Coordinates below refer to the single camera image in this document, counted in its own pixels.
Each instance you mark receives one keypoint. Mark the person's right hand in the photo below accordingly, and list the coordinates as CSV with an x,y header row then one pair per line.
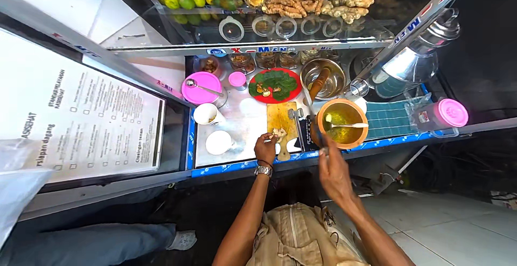
x,y
336,175

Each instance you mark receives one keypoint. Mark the person's left hand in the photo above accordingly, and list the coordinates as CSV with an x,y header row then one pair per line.
x,y
264,149

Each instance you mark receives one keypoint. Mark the person's left fingers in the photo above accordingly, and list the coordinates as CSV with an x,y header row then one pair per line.
x,y
264,137

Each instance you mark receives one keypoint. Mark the person's left thumb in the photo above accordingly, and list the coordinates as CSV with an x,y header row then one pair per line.
x,y
274,140

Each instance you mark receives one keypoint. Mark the person's right thumb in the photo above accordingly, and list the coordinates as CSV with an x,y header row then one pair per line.
x,y
323,160

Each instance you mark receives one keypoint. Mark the person's right fingers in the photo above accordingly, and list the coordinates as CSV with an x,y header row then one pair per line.
x,y
333,147

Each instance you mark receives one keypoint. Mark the beige peeled ginger piece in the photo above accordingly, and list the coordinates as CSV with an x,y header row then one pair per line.
x,y
278,133

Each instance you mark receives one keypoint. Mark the metal knife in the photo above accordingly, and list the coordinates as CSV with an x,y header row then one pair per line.
x,y
316,128

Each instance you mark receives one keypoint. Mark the person's right forearm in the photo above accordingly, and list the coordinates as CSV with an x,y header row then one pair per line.
x,y
373,227

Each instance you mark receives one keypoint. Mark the person's left forearm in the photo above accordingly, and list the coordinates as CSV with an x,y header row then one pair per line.
x,y
249,215

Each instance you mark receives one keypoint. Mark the wooden mortar with green liquid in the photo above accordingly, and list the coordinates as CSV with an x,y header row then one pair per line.
x,y
318,130

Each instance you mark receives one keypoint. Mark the yellow wooden cutting board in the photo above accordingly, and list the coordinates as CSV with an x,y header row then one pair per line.
x,y
278,114

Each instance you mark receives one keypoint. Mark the black printed cloth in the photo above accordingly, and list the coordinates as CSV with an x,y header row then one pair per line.
x,y
307,136

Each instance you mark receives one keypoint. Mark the metal meat mallet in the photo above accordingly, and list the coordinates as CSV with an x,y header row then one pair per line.
x,y
299,124

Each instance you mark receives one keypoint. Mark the white spoon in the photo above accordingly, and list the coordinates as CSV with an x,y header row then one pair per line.
x,y
355,125

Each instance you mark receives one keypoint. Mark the red oval plate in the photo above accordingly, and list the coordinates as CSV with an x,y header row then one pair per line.
x,y
257,96

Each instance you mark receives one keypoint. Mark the small brown spice pieces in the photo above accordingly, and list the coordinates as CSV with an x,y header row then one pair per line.
x,y
266,92

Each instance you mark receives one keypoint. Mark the white cup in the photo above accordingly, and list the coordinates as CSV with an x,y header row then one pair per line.
x,y
204,114
218,143

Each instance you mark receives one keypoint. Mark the pile of green leaves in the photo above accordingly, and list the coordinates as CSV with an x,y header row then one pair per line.
x,y
282,79

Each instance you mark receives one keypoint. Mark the green striped cloth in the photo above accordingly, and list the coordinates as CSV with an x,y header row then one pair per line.
x,y
385,116

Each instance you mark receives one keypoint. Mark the small metal cup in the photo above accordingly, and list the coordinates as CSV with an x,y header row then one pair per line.
x,y
358,88

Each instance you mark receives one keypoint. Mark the small pink-lidded jar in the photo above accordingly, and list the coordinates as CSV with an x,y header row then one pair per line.
x,y
237,79

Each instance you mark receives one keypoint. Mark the brown wooden pestle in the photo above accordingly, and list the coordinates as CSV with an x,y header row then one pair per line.
x,y
319,82

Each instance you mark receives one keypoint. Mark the stainless steel bowl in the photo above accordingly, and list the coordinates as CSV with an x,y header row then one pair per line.
x,y
338,70

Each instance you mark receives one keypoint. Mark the glass jar with spices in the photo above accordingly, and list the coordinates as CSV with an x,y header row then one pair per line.
x,y
309,55
331,55
266,60
289,60
242,63

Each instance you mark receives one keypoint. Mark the large pink-lidded container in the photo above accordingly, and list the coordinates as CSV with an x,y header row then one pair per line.
x,y
206,81

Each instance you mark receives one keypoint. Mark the person's body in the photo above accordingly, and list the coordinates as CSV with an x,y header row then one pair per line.
x,y
299,237

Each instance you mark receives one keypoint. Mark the clear container of brown chunks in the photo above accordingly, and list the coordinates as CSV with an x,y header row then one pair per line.
x,y
209,65

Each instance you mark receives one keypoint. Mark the metal spoon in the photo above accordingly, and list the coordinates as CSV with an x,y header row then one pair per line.
x,y
190,82

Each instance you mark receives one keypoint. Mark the glass and metal food cart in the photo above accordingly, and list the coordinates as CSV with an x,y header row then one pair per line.
x,y
226,50

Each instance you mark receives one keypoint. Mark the large silver kettle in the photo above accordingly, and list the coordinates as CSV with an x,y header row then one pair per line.
x,y
412,62

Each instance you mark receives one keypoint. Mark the pink-lidded clear pitcher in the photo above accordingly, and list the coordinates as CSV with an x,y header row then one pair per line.
x,y
451,113

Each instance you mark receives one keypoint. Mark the pile of ginger roots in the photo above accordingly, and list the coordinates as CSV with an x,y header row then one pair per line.
x,y
291,5

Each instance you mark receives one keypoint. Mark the white printed sign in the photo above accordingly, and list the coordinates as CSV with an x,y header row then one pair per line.
x,y
101,112

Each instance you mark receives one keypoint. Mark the white plastic bag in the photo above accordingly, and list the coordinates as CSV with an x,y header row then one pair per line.
x,y
18,193

